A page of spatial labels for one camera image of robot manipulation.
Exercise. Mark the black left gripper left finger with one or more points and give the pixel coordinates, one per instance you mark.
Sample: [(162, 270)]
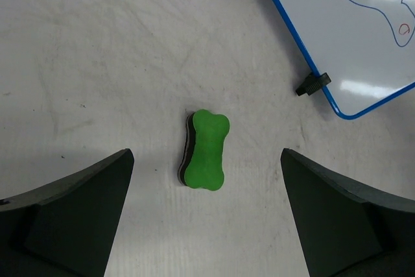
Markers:
[(66, 227)]

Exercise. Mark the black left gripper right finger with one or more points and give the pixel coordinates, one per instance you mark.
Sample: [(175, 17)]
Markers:
[(347, 228)]

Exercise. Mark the green bone-shaped eraser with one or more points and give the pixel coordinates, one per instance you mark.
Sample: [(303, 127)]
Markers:
[(201, 166)]

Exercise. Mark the blue-framed whiteboard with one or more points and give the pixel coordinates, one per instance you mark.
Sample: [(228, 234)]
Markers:
[(360, 52)]

